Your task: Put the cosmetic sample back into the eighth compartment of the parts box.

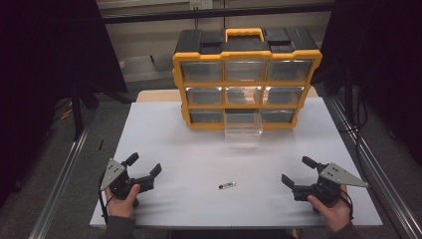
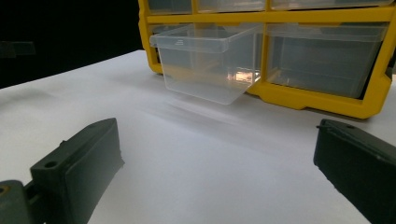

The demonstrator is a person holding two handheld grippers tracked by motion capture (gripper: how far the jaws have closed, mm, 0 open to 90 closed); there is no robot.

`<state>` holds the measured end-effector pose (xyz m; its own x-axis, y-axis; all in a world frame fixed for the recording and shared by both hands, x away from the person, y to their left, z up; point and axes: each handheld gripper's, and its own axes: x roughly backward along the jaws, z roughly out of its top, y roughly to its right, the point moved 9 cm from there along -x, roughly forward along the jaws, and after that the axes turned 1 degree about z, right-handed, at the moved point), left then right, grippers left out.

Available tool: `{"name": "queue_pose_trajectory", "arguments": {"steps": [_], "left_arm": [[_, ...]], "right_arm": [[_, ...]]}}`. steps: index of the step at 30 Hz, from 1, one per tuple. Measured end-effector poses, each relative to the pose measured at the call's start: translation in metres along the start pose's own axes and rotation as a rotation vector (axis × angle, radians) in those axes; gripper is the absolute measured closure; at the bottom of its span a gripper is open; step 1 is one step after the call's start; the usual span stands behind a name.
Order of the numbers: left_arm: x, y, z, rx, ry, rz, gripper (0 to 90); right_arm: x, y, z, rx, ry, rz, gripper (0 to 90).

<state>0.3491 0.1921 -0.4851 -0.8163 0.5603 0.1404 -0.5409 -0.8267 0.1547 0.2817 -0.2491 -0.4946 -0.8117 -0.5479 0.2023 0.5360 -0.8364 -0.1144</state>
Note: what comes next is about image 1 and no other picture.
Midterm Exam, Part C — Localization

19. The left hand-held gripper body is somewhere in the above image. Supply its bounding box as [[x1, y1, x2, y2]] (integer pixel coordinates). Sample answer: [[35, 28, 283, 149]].
[[100, 158, 156, 201]]

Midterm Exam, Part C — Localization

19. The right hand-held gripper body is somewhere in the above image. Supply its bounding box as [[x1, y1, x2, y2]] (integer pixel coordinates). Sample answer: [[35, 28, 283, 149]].
[[291, 161, 370, 205]]

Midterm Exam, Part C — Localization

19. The clear plastic drawer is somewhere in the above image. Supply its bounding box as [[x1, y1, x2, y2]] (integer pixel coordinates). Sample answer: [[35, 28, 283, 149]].
[[224, 111, 264, 144]]

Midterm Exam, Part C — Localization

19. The person's left hand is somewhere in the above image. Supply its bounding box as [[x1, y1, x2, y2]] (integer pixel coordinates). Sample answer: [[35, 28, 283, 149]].
[[105, 183, 142, 219]]

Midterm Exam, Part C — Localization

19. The person's right hand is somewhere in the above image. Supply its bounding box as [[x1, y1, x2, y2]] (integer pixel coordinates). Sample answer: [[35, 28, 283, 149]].
[[306, 184, 353, 234]]

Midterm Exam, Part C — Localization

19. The wooden table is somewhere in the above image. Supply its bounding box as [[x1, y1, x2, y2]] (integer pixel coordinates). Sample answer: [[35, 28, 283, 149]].
[[136, 87, 319, 104]]

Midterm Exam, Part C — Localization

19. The black metal stand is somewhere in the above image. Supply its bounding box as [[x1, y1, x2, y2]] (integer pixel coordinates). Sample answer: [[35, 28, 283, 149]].
[[69, 78, 135, 141]]

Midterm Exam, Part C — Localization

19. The black curtain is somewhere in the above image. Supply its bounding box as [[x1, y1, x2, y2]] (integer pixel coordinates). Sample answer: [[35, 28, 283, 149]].
[[0, 0, 129, 208], [312, 0, 422, 167]]

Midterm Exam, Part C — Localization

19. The yellow black drawer organizer cabinet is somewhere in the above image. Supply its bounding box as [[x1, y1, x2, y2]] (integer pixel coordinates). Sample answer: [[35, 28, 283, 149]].
[[171, 27, 323, 131]]

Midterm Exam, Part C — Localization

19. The black horizontal bar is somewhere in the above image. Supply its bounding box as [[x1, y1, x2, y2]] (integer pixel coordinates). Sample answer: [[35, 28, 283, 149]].
[[99, 2, 335, 25]]

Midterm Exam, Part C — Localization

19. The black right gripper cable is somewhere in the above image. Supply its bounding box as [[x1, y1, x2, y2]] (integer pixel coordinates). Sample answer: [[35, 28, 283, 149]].
[[338, 188, 354, 221]]

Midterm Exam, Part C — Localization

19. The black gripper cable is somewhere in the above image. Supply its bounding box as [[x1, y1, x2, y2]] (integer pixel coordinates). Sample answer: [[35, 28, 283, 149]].
[[98, 175, 111, 225], [338, 188, 354, 221]]

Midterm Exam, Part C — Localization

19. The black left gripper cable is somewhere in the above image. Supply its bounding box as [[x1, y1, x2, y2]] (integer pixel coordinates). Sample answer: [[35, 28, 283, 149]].
[[98, 175, 111, 225]]

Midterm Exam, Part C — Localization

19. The black floor cable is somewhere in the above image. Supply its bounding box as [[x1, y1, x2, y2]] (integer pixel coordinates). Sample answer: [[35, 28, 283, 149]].
[[337, 91, 370, 175]]

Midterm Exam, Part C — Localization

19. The aluminium floor rail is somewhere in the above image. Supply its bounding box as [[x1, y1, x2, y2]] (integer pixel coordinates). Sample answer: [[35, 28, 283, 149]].
[[28, 127, 92, 239], [325, 96, 422, 239]]

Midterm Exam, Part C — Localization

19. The yellow floor cable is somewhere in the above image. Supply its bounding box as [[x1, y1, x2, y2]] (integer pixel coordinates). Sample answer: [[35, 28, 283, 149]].
[[59, 102, 75, 121]]

